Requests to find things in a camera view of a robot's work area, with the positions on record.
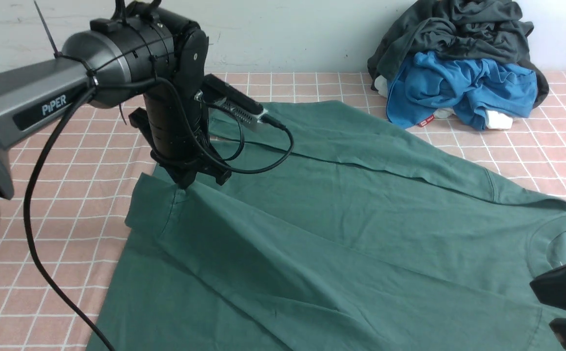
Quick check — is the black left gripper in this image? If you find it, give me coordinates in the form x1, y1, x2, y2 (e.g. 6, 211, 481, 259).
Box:
129, 108, 232, 189

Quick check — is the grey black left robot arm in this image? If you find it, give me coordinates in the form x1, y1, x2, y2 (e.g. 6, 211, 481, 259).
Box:
0, 0, 231, 199

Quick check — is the dark grey garment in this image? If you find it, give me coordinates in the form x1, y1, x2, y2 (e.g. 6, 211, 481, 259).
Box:
367, 0, 549, 107

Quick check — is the green long sleeve shirt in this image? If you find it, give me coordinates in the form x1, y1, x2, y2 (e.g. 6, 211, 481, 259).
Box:
97, 101, 566, 351

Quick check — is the blue garment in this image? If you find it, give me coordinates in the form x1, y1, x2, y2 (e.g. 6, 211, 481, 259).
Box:
386, 52, 538, 130

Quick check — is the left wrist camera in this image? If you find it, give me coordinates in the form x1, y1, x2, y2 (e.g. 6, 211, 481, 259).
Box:
201, 74, 267, 133

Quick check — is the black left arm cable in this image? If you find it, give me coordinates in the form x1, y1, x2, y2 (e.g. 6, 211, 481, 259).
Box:
22, 78, 295, 351

